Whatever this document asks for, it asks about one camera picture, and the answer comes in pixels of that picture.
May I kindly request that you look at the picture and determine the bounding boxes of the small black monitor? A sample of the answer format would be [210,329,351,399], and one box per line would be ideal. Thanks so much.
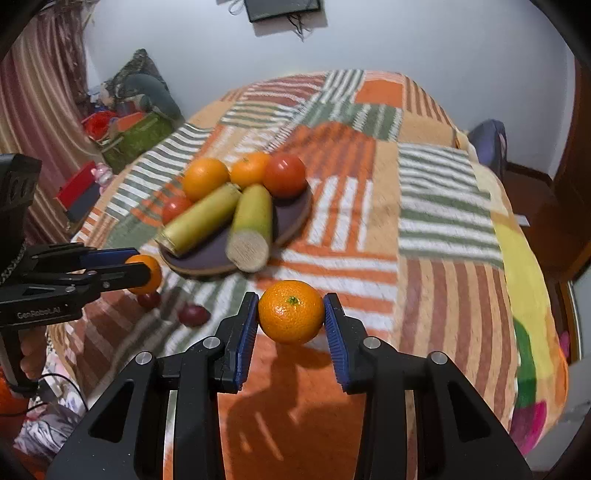
[243,0,322,23]

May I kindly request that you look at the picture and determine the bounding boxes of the purple plate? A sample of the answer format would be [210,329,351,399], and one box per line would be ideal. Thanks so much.
[158,178,313,278]

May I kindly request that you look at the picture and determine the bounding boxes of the plain large orange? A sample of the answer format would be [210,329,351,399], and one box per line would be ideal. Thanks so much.
[181,158,230,202]

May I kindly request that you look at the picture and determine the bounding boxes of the small tangerine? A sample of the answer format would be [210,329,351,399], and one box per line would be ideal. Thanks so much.
[124,255,163,296]
[257,280,325,345]

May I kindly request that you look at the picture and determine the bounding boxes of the red bag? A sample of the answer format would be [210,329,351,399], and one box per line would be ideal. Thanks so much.
[81,110,118,141]

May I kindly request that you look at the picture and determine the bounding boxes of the red and blue box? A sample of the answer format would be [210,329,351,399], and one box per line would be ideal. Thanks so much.
[55,161,100,222]

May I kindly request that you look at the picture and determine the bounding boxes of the orange box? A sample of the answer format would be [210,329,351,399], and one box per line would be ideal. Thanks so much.
[113,112,146,132]

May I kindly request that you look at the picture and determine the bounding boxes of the dark patterned cushion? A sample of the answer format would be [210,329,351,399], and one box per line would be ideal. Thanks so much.
[104,48,167,100]

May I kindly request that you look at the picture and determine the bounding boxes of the striped red curtain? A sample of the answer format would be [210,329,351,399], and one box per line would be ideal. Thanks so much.
[0,9,112,245]

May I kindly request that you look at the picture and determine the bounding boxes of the large orange with sticker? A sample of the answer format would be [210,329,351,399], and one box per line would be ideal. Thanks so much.
[230,152,271,190]

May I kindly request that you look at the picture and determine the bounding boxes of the person's left hand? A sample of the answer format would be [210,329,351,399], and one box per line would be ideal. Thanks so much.
[21,330,49,384]

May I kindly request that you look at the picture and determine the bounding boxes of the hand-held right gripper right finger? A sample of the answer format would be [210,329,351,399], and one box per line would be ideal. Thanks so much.
[323,292,536,480]

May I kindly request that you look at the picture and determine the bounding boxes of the colourful bed sheet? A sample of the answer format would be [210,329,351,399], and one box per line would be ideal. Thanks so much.
[455,129,571,455]

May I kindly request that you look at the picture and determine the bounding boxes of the grey patterned cloth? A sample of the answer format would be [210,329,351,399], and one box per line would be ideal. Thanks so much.
[18,383,89,459]

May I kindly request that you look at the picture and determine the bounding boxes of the small red tomato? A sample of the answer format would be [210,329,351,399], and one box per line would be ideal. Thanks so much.
[161,196,194,225]

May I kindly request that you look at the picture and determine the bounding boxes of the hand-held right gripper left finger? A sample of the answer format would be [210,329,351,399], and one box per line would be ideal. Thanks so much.
[46,291,260,480]

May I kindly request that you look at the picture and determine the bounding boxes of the striped patchwork blanket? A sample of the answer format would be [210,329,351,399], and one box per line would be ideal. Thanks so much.
[46,69,522,480]

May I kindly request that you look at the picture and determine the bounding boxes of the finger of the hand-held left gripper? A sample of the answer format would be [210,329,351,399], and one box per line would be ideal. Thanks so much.
[78,247,140,271]
[87,263,152,293]

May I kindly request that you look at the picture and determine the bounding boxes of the yellow green sugarcane piece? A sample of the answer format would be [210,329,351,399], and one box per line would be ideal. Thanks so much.
[156,183,243,258]
[225,184,273,273]

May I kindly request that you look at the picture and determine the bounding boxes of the large red tomato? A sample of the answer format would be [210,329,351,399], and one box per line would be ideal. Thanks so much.
[263,154,308,199]

